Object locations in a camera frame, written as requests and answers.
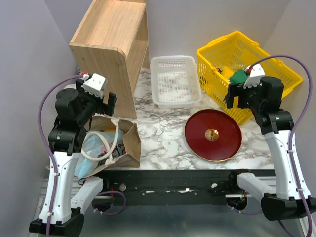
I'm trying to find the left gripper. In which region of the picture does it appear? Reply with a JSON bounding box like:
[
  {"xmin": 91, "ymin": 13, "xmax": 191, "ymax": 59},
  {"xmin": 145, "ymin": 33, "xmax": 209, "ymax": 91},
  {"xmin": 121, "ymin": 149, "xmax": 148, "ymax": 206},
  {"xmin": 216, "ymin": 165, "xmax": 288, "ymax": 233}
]
[{"xmin": 76, "ymin": 78, "xmax": 117, "ymax": 125}]

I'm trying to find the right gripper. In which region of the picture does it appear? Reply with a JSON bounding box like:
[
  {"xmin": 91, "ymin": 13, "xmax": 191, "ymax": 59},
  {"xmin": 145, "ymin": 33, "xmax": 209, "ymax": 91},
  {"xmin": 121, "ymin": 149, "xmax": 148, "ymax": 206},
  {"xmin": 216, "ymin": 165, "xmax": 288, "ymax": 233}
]
[{"xmin": 225, "ymin": 81, "xmax": 264, "ymax": 113}]

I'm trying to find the light blue plastic bag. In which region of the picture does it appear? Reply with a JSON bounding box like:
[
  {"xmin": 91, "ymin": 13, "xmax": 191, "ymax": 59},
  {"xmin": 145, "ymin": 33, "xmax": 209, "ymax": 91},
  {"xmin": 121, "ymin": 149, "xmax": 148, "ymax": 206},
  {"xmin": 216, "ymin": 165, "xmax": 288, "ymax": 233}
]
[{"xmin": 74, "ymin": 129, "xmax": 125, "ymax": 179}]

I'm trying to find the brown paper bag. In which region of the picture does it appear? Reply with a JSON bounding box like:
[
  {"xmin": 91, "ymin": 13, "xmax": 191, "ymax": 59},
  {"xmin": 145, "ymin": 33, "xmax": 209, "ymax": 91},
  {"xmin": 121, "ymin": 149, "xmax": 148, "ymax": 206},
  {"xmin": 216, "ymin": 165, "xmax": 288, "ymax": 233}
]
[{"xmin": 83, "ymin": 116, "xmax": 141, "ymax": 178}]

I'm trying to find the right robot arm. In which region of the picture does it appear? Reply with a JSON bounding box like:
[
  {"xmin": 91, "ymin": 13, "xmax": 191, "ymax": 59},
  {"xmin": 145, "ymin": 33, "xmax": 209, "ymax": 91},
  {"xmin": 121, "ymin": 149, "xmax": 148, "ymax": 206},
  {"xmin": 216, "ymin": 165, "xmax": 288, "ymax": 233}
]
[{"xmin": 225, "ymin": 76, "xmax": 316, "ymax": 221}]

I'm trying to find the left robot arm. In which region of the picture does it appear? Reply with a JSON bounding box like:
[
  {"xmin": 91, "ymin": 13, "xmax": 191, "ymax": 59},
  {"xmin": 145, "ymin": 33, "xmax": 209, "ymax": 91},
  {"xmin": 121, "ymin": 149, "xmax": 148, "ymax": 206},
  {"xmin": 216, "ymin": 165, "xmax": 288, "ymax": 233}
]
[{"xmin": 29, "ymin": 78, "xmax": 117, "ymax": 237}]

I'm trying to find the green box in basket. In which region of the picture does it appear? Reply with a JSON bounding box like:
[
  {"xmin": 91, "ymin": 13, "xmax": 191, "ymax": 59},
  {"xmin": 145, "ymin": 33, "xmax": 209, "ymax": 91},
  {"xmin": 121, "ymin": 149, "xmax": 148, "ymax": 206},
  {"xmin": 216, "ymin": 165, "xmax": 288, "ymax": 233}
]
[{"xmin": 229, "ymin": 69, "xmax": 248, "ymax": 84}]

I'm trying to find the yellow shopping basket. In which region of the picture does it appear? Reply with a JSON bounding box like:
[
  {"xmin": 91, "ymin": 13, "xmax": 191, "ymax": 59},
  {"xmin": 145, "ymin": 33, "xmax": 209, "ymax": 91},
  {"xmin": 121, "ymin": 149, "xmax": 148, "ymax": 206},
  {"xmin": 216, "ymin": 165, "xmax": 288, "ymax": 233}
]
[{"xmin": 196, "ymin": 30, "xmax": 304, "ymax": 125}]

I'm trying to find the red round plate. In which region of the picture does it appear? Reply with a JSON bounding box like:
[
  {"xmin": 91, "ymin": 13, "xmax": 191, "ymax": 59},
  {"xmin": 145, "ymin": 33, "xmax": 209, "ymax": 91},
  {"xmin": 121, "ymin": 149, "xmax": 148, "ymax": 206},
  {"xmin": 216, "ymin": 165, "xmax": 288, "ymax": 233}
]
[{"xmin": 184, "ymin": 109, "xmax": 242, "ymax": 162}]

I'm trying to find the white plastic basket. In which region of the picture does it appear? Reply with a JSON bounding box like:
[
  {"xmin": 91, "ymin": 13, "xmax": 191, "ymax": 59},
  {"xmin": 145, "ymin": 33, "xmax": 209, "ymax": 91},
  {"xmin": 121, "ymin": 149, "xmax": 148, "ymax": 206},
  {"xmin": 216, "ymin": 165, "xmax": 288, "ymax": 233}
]
[{"xmin": 150, "ymin": 55, "xmax": 202, "ymax": 109}]

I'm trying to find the wooden shelf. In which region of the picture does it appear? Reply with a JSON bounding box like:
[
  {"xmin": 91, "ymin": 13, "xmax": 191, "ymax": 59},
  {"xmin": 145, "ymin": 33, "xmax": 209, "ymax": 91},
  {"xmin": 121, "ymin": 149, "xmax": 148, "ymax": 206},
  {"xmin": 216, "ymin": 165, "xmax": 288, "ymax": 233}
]
[{"xmin": 69, "ymin": 0, "xmax": 150, "ymax": 119}]

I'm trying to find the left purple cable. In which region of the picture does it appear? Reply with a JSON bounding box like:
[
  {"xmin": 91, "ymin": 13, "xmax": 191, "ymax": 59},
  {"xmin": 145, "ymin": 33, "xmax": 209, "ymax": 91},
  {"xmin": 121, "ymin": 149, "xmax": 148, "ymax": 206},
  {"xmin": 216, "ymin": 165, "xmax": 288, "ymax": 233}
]
[{"xmin": 37, "ymin": 74, "xmax": 87, "ymax": 237}]

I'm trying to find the purple cable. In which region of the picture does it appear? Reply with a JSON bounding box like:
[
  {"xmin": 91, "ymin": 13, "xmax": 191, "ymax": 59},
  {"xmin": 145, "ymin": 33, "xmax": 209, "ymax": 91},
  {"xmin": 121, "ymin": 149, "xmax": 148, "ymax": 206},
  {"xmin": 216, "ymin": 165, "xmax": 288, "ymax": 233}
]
[
  {"xmin": 37, "ymin": 74, "xmax": 87, "ymax": 237},
  {"xmin": 246, "ymin": 54, "xmax": 313, "ymax": 237}
]

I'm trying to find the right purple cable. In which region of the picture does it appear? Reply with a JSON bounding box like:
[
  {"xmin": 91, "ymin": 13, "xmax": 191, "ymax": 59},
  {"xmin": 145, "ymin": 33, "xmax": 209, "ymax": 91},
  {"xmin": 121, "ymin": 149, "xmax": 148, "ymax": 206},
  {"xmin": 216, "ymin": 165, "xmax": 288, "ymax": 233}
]
[{"xmin": 246, "ymin": 54, "xmax": 313, "ymax": 237}]

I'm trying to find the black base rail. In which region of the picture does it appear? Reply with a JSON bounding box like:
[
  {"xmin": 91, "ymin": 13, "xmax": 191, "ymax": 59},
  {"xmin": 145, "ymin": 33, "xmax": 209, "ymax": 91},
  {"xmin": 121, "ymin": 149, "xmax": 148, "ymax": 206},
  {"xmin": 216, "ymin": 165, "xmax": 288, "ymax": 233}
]
[{"xmin": 93, "ymin": 169, "xmax": 277, "ymax": 207}]

